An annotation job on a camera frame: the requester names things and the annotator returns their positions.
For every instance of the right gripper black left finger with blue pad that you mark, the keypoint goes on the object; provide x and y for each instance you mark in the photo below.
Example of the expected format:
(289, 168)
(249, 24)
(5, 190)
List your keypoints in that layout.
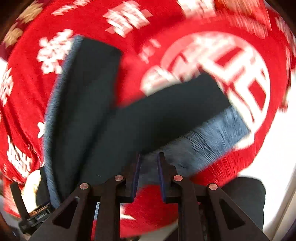
(92, 212)

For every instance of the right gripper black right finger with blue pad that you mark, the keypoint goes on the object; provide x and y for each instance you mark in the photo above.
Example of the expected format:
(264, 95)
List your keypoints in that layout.
(204, 212)

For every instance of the black pants blue patterned stripe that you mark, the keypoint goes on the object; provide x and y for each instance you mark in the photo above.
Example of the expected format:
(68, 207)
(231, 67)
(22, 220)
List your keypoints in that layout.
(88, 139)

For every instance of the white cloth yellow trim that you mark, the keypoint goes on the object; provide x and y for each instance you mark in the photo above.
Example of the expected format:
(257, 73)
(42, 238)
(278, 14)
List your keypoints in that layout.
(29, 191)

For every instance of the red blanket white characters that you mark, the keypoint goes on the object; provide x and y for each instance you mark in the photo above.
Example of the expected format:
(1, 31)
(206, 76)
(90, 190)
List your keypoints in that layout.
(162, 43)

